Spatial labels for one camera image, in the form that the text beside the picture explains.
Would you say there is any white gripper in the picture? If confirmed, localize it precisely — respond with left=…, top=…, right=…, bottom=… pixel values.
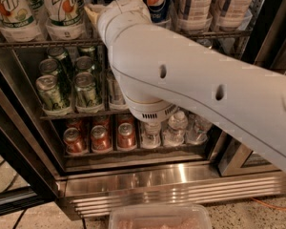
left=84, top=0, right=152, bottom=47

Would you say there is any blue Pepsi can front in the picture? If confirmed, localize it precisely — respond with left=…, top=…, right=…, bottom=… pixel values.
left=139, top=0, right=174, bottom=23

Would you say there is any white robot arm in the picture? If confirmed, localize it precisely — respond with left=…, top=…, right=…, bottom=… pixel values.
left=85, top=0, right=286, bottom=173

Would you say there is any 7up can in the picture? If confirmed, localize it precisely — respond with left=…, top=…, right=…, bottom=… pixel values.
left=0, top=0, right=41, bottom=42
left=44, top=0, right=85, bottom=40

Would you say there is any green can second row right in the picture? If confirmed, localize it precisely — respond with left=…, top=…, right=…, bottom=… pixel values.
left=75, top=56, right=97, bottom=74

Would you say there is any green can second row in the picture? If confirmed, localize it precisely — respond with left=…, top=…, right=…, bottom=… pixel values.
left=75, top=56, right=97, bottom=74
left=39, top=58, right=66, bottom=79

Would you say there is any green can second row left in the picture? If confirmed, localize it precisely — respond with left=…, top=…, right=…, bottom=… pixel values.
left=39, top=58, right=66, bottom=79

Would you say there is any silver can middle shelf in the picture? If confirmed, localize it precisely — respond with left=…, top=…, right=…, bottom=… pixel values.
left=106, top=70, right=127, bottom=110

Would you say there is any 7UP can far left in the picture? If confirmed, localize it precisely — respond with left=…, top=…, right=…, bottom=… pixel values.
left=0, top=0, right=41, bottom=42

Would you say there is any red can right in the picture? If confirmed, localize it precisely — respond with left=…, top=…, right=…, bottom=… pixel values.
left=117, top=123, right=136, bottom=149

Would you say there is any red can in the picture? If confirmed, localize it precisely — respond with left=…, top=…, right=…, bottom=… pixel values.
left=91, top=125, right=112, bottom=153
left=117, top=123, right=136, bottom=149
left=63, top=128, right=88, bottom=156

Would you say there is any red can middle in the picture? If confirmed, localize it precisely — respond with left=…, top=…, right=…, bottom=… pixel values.
left=91, top=125, right=112, bottom=153

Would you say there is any red can left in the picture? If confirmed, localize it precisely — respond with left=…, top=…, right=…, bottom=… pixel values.
left=63, top=128, right=88, bottom=156

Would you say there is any water bottle middle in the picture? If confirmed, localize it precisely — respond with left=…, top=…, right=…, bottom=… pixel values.
left=164, top=111, right=188, bottom=147

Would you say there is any water bottle right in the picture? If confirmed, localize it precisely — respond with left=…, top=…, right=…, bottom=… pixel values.
left=186, top=114, right=213, bottom=145

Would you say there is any clear plastic container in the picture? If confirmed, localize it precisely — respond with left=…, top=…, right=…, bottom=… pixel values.
left=108, top=204, right=213, bottom=229

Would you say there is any orange cable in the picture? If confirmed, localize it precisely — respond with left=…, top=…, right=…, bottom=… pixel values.
left=251, top=198, right=286, bottom=212

